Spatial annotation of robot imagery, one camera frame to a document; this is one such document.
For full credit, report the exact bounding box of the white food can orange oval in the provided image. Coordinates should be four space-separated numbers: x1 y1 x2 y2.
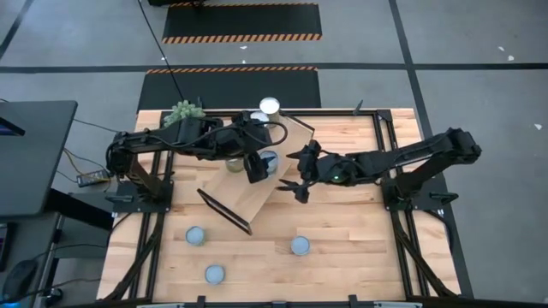
258 149 281 177

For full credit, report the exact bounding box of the peas labelled food can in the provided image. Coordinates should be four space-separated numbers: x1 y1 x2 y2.
225 157 246 175

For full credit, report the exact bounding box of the black computer keyboard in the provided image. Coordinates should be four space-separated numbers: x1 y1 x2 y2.
0 222 14 273

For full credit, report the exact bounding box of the thin black floor cable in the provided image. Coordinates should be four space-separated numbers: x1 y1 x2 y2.
136 0 187 103

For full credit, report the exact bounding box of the black computer mouse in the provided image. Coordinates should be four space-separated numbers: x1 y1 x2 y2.
2 259 39 300

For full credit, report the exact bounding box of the green potted plant white pot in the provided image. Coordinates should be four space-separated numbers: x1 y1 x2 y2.
164 100 207 128

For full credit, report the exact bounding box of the food can with grey lid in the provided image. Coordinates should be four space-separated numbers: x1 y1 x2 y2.
185 225 206 247
204 264 226 287

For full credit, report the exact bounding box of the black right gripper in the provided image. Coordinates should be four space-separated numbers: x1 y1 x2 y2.
277 139 344 204

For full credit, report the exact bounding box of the red striped tomato can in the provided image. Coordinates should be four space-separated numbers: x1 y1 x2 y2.
290 235 312 257

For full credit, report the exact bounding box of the yellow labelled food can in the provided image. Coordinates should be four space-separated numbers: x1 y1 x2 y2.
258 96 281 128

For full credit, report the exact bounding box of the black aluminium table frame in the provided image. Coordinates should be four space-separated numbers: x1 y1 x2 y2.
98 109 476 308

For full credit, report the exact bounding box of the black mat with hazard stripes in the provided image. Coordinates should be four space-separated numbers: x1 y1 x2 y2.
136 66 322 115
161 2 323 44

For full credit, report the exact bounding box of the dark grey desk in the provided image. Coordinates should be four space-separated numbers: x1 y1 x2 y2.
0 100 79 219

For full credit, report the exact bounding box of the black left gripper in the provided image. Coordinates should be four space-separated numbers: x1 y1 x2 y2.
219 111 279 185

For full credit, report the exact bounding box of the black power adapter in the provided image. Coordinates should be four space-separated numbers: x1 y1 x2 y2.
76 169 110 188

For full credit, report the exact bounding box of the dark monitor with lit screen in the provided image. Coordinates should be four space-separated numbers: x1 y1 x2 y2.
0 115 26 137

